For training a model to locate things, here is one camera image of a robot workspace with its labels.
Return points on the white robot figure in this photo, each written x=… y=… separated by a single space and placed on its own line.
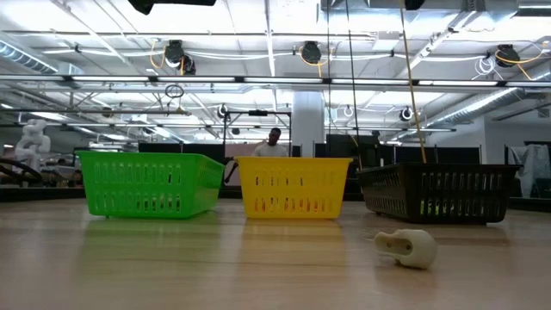
x=32 y=142

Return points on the white square column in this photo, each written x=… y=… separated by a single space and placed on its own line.
x=308 y=125

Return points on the grey plastic cover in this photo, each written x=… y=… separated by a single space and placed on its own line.
x=536 y=168

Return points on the yellow plastic basket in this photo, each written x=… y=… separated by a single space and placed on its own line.
x=327 y=189

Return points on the black metal stand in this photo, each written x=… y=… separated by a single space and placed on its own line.
x=258 y=113

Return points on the black plastic basket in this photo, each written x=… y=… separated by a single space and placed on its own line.
x=439 y=168

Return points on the green plastic basket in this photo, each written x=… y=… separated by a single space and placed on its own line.
x=142 y=189

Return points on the person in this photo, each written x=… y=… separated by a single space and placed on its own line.
x=270 y=148

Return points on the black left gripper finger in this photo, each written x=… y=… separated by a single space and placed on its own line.
x=172 y=2

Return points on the long linear light fixture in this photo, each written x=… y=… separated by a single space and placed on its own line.
x=107 y=78

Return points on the black partition panel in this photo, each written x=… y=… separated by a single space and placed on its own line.
x=366 y=148

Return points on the white plastic skull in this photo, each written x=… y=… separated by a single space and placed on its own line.
x=413 y=249

